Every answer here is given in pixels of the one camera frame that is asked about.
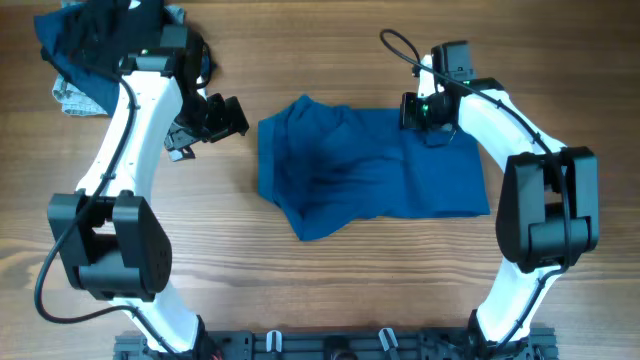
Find black folded garment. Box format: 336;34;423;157
56;0;165;75

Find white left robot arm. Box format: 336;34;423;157
48;25;249;359

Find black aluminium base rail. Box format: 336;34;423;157
113;327;560;360

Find navy folded garment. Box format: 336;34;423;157
33;3;214;117

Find teal blue polo shirt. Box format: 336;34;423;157
257;95;490;241

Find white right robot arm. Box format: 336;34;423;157
400;78;599;352

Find light grey folded garment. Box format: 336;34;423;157
51;75;107;117

